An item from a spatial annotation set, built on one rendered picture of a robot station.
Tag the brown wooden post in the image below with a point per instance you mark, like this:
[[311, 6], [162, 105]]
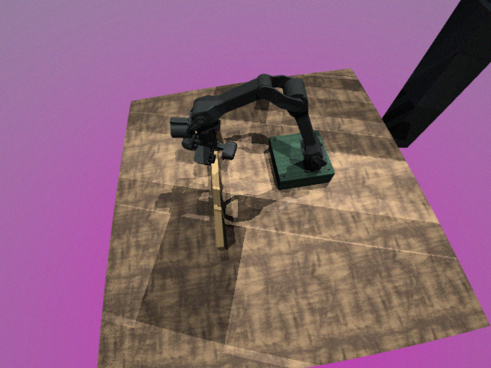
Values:
[[219, 135]]

